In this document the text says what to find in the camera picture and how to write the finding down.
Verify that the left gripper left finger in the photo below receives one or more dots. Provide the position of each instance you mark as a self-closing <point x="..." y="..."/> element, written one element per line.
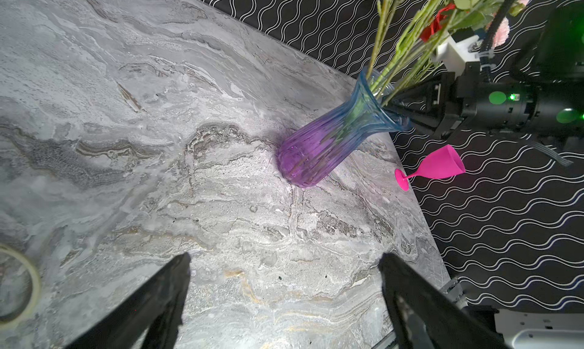
<point x="155" y="310"/>

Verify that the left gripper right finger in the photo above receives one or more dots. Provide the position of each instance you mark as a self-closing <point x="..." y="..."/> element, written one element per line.
<point x="422" y="317"/>

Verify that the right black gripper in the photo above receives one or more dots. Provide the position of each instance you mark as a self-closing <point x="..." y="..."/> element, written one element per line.
<point x="444" y="105"/>

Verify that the red pink rose stem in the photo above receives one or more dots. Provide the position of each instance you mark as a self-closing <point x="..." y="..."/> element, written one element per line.
<point x="452" y="16"/>

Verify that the purple blue glass vase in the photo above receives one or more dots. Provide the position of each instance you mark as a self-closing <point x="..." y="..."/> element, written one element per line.
<point x="312" y="152"/>

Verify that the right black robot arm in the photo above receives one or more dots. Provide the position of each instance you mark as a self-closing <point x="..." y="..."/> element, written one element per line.
<point x="545" y="98"/>

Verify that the magenta plastic goblet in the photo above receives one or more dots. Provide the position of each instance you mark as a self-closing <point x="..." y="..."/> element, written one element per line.
<point x="438" y="165"/>

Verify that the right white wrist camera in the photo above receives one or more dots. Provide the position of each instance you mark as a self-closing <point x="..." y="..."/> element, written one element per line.
<point x="455" y="55"/>

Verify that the beige handled scissors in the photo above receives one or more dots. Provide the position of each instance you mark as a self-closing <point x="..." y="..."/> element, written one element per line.
<point x="23" y="289"/>

